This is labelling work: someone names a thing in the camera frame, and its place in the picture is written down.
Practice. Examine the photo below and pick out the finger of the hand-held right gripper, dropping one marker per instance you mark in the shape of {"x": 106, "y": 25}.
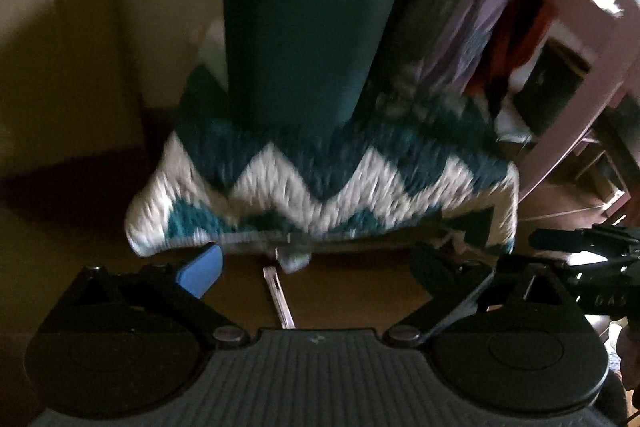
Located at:
{"x": 575, "y": 241}
{"x": 600, "y": 279}

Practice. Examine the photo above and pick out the purple grey backpack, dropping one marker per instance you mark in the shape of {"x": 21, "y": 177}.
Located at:
{"x": 450, "y": 7}

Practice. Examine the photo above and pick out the green white zigzag quilted blanket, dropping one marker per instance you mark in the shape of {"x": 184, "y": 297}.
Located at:
{"x": 280, "y": 187}

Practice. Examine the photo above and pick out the person's right hand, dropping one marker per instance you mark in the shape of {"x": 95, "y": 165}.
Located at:
{"x": 631, "y": 347}

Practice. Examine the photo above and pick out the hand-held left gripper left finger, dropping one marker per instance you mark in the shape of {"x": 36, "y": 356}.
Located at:
{"x": 200, "y": 274}

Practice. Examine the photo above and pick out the white paper sheet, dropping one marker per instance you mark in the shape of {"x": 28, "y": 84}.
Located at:
{"x": 212, "y": 52}

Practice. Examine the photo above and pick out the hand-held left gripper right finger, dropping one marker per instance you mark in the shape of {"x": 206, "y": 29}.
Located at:
{"x": 435, "y": 272}

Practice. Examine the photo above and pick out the metal stool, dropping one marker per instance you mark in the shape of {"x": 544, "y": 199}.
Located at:
{"x": 280, "y": 297}

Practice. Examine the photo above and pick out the dark green trash bin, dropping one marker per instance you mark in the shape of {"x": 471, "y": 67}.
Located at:
{"x": 310, "y": 32}

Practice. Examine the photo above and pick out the crumpled grey wrapper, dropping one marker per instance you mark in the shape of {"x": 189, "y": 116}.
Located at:
{"x": 295, "y": 262}

